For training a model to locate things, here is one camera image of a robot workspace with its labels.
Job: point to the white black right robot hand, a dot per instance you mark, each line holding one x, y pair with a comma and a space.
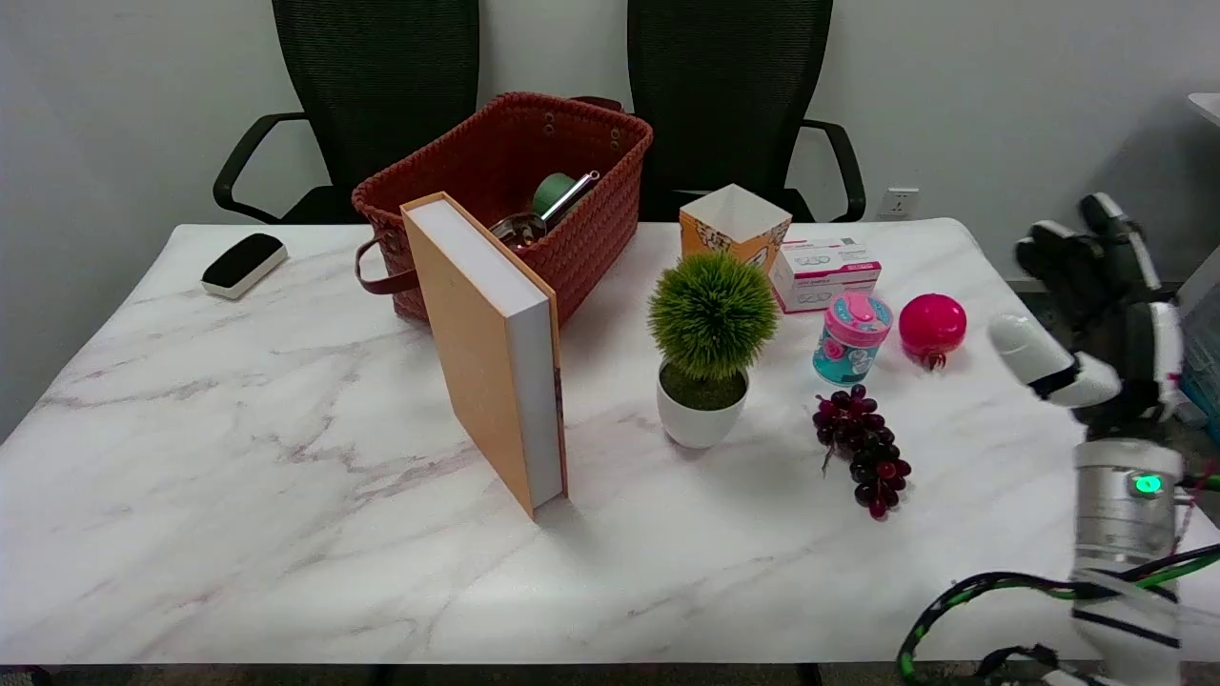
1139, 333

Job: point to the thick yellow book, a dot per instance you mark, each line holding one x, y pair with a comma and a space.
467, 343

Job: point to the blue storage crate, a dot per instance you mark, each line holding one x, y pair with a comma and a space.
1209, 381

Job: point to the pink toy pomegranate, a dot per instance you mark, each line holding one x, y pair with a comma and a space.
932, 324

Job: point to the pink teal lidded cup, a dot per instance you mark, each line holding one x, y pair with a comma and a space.
848, 348

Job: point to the dark red grape bunch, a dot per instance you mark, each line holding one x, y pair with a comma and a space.
863, 438

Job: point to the white pink carton box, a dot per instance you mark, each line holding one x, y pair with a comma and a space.
824, 272

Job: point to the green ball plant white pot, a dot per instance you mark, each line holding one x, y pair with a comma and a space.
712, 314

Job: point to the orange paper popcorn box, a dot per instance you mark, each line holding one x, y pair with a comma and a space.
715, 236

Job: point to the black mesh office chair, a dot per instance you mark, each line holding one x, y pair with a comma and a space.
381, 86
729, 95

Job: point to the red-brown woven basket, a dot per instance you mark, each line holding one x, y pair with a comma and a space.
591, 238

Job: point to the green cup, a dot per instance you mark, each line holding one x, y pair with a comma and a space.
550, 192

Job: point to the steel ladle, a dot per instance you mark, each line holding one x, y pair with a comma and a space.
519, 231

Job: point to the black white board eraser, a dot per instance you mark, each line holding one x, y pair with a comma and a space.
243, 259

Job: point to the white desk frame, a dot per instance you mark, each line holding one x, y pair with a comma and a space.
1203, 281

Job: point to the white wall socket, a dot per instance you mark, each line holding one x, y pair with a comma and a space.
898, 202

